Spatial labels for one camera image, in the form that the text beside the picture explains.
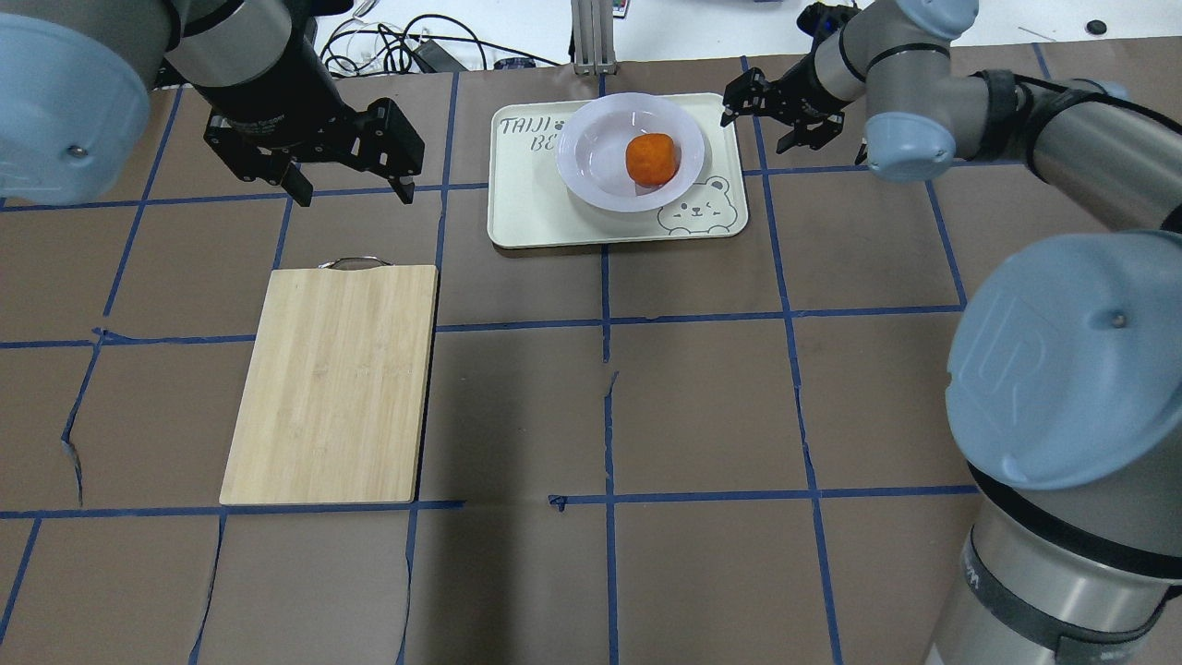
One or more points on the wooden cutting board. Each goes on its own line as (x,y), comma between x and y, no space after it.
(334,403)

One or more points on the white round plate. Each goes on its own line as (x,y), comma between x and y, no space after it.
(590,153)

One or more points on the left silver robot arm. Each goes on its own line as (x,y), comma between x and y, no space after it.
(76,77)

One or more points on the cream bear tray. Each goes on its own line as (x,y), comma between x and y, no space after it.
(557,174)

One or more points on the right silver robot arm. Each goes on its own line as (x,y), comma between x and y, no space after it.
(1065,370)

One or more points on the orange fruit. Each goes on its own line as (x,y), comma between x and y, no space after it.
(651,159)

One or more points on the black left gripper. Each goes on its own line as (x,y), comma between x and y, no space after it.
(261,103)

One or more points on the aluminium frame post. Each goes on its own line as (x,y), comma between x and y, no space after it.
(594,38)

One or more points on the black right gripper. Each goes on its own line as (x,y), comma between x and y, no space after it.
(802,90)

